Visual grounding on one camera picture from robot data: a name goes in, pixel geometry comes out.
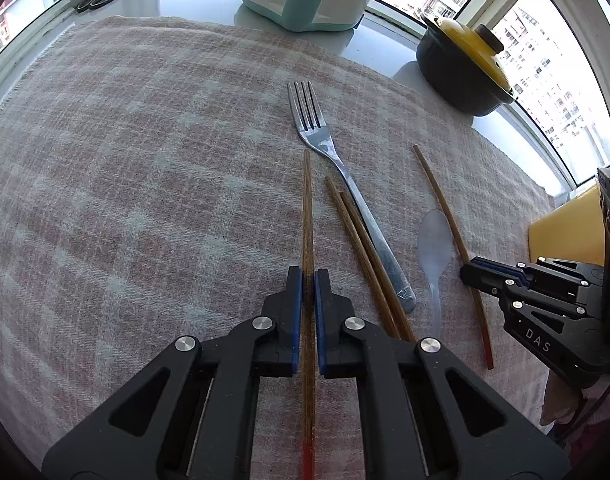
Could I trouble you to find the clear plastic spoon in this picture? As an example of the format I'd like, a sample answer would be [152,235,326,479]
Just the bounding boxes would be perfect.
[417,209,456,331]

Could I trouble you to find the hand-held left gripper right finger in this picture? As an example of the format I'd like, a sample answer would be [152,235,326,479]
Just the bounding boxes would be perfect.
[314,268,570,480]

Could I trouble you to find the pink plaid cloth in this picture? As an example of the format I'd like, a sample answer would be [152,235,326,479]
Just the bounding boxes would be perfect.
[0,15,560,480]

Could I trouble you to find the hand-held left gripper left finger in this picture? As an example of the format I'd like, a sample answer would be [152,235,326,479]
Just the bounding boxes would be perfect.
[42,266,306,480]

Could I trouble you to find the yellow plastic container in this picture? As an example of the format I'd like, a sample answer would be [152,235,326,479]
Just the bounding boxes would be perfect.
[528,183,608,267]

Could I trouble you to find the metal fork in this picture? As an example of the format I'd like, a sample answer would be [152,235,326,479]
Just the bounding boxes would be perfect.
[287,80,417,314]

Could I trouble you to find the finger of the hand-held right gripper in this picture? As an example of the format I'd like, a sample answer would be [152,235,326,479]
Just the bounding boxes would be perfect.
[470,257,606,288]
[460,265,603,318]

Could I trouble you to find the black clay pot yellow lid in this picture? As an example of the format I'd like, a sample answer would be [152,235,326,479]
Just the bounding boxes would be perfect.
[416,15,516,117]

